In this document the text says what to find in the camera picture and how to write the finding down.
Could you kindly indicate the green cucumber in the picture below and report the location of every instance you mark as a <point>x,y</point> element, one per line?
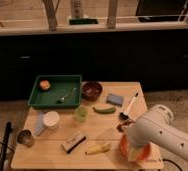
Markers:
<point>109,110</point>

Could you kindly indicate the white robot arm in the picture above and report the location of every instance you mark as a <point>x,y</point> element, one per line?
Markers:
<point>155,126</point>

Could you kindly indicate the orange bowl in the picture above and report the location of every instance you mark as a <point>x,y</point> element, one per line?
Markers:
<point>124,145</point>

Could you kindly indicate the yellow banana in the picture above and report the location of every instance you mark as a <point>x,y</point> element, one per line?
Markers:
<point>103,147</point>

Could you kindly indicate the green base object on shelf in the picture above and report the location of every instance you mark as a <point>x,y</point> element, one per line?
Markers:
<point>83,21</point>

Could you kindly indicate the white round container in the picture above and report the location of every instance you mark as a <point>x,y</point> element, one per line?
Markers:
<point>51,119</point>

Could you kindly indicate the green plastic cup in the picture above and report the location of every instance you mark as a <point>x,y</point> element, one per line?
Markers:
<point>80,114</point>

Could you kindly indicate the light blue spatula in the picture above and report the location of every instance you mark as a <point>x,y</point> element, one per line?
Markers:
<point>39,125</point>

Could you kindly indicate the dark purple bowl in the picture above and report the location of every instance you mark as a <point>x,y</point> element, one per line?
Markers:
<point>91,90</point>

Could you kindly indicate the white handled brush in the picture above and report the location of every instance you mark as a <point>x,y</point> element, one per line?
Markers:
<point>125,114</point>

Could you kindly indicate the green plastic tray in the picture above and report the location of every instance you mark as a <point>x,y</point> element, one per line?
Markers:
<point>60,86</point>

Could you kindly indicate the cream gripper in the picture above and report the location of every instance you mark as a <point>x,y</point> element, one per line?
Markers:
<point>134,153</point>

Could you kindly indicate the orange fruit in tray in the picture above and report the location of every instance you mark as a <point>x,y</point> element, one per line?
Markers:
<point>44,85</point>

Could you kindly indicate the wooden table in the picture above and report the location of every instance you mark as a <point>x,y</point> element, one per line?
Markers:
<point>48,153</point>

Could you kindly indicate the metal cup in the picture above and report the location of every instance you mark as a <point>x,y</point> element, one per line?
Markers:
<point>25,138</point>

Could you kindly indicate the brown grape bunch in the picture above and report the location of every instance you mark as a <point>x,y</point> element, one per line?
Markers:
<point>123,124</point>

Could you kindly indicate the black pole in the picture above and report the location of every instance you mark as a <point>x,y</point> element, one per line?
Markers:
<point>8,130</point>

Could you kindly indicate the blue sponge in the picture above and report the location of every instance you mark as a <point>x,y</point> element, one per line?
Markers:
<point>115,99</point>

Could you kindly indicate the whiteboard eraser block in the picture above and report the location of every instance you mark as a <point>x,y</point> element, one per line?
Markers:
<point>71,142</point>

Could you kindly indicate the metal spoon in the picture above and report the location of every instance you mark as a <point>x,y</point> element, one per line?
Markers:
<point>62,99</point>

